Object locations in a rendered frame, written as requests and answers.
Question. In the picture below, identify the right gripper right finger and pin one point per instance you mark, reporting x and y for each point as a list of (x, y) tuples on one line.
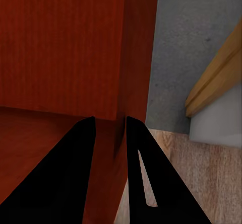
[(176, 204)]

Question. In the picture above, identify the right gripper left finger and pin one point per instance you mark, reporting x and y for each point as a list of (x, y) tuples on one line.
[(55, 191)]

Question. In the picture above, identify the door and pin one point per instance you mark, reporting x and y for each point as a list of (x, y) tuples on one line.
[(222, 74)]

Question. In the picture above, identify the storage box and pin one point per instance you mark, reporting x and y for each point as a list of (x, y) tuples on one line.
[(62, 61)]

